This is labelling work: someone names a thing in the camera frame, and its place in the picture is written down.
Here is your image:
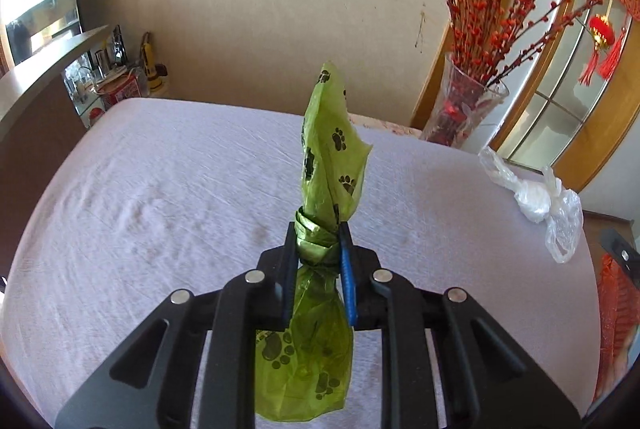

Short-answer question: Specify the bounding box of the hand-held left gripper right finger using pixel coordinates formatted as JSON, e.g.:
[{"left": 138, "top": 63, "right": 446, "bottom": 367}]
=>
[{"left": 337, "top": 224, "right": 583, "bottom": 429}]

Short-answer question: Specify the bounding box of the red tin box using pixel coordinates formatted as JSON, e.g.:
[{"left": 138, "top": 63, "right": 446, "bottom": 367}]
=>
[{"left": 87, "top": 76, "right": 146, "bottom": 127}]

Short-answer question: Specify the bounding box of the knotted white translucent plastic bag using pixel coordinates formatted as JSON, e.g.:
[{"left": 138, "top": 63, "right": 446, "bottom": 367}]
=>
[{"left": 478, "top": 146, "right": 584, "bottom": 264}]

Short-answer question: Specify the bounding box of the orange plastic basket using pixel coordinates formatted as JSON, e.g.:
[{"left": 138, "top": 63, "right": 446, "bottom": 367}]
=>
[{"left": 597, "top": 253, "right": 640, "bottom": 405}]

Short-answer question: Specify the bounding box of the glass vase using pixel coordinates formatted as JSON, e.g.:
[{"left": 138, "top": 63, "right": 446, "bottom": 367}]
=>
[{"left": 420, "top": 53, "right": 510, "bottom": 149}]

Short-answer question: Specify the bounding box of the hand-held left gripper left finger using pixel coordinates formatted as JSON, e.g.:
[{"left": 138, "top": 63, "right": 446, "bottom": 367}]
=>
[{"left": 54, "top": 221, "right": 301, "bottom": 429}]

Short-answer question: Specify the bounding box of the yellow-green paw print plastic bag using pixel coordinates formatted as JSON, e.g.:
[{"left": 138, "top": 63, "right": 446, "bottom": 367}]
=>
[{"left": 254, "top": 63, "right": 373, "bottom": 422}]

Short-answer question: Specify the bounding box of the wooden glass-paned door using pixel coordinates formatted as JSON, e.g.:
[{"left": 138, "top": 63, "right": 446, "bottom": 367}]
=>
[{"left": 492, "top": 0, "right": 640, "bottom": 192}]

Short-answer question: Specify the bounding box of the dark wooden cabinet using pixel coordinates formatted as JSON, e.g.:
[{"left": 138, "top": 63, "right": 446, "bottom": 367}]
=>
[{"left": 0, "top": 25, "right": 111, "bottom": 270}]

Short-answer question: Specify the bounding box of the red lantern ornament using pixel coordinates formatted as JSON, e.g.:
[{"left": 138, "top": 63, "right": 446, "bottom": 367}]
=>
[{"left": 580, "top": 15, "right": 628, "bottom": 85}]

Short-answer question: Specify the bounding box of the cluster of clear glassware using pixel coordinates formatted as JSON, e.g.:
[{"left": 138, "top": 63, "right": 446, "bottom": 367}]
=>
[{"left": 62, "top": 26, "right": 131, "bottom": 115}]

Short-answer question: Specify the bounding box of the yellow tool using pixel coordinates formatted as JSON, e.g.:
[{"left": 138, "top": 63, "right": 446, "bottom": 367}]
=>
[{"left": 140, "top": 32, "right": 168, "bottom": 92}]

